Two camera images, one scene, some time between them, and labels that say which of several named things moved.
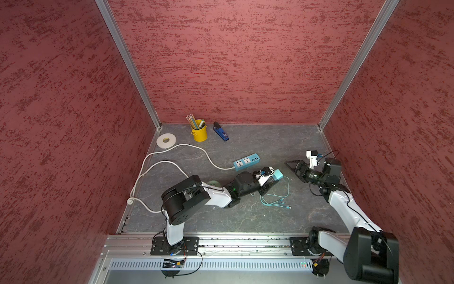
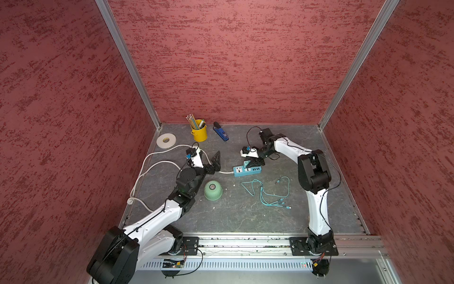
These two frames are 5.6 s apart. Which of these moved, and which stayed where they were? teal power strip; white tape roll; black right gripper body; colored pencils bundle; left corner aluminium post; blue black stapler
Moved: black right gripper body; teal power strip
Stayed: white tape roll; colored pencils bundle; blue black stapler; left corner aluminium post
